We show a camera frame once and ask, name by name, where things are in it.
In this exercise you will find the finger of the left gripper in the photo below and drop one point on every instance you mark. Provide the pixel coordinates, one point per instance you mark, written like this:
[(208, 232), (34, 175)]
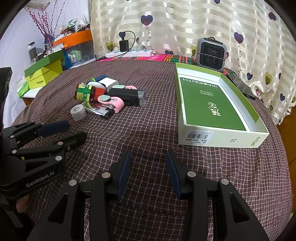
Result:
[(53, 128), (71, 142)]

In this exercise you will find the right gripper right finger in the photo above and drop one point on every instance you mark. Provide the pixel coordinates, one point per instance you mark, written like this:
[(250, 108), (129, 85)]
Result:
[(233, 219)]

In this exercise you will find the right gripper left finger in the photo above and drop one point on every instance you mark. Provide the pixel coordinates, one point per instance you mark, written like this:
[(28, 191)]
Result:
[(64, 218)]

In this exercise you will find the round grey white device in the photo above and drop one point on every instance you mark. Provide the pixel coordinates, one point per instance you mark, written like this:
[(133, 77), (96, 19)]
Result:
[(78, 112)]

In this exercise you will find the silver lighter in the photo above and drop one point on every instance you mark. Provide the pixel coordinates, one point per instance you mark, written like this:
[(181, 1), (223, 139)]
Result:
[(98, 109)]

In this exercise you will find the red cap medicine bottle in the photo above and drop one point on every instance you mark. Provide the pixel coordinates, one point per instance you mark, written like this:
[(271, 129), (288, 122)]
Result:
[(88, 93)]

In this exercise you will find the pink clip front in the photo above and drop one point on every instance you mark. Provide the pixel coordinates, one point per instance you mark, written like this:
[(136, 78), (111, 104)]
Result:
[(116, 102)]

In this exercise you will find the pink clip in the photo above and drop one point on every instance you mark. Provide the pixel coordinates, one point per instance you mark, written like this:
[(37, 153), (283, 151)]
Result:
[(116, 102), (123, 87)]

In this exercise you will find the blue usb stick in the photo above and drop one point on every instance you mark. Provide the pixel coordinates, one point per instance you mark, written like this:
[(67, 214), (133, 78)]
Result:
[(101, 77)]

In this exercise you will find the white usb charger plug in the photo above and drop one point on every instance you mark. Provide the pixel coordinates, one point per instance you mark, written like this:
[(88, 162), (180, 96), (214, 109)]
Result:
[(108, 83)]

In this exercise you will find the black rectangular case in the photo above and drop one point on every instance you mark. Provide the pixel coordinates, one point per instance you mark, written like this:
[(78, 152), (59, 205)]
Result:
[(131, 97)]

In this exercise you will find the pink clip back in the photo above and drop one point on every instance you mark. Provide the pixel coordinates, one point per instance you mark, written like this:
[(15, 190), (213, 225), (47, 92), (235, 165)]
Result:
[(123, 87)]

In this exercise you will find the white black oval gadget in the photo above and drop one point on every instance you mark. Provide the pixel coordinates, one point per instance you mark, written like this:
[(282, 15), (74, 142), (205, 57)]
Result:
[(97, 85)]

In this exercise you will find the left hand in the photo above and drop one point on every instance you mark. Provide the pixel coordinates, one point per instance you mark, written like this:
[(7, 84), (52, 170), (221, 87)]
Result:
[(22, 204)]

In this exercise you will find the white side table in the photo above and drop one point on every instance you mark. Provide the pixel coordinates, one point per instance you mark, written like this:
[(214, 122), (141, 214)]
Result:
[(29, 96)]

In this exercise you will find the small green packet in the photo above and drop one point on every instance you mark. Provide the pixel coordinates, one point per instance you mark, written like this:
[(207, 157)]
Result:
[(22, 88)]

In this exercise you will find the yellow green shoe box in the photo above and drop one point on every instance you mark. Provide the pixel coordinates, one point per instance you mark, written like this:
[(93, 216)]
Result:
[(44, 70)]

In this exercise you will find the dark glass jar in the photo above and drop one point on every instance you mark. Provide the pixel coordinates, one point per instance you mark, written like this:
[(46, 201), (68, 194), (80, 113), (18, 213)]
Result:
[(32, 51)]

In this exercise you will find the orange lid storage bin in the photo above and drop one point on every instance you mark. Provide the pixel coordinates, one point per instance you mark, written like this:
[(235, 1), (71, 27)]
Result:
[(77, 49)]

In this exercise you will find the purple flower branches vase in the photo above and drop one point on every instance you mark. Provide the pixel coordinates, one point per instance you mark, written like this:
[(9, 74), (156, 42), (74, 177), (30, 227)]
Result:
[(46, 16)]

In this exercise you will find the black charger adapter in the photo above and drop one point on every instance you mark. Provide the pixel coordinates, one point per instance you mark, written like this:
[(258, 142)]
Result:
[(124, 45)]

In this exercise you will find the white power strip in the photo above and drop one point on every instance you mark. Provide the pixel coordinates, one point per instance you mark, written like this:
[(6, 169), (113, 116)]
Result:
[(131, 53)]

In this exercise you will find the green white cardboard box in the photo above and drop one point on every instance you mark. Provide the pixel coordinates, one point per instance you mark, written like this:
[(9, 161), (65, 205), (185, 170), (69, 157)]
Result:
[(212, 112)]

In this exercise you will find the black smartphone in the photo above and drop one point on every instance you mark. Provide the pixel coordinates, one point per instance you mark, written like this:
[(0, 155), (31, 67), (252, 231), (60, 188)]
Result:
[(244, 89)]

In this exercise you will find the colourful plaid cloth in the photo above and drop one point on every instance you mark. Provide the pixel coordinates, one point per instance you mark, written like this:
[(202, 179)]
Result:
[(158, 58)]

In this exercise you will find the grey portable fan heater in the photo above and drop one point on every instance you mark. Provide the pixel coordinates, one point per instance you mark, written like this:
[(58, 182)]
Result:
[(211, 54)]

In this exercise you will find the heart pattern curtain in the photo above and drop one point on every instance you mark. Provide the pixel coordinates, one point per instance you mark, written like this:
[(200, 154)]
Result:
[(260, 47)]

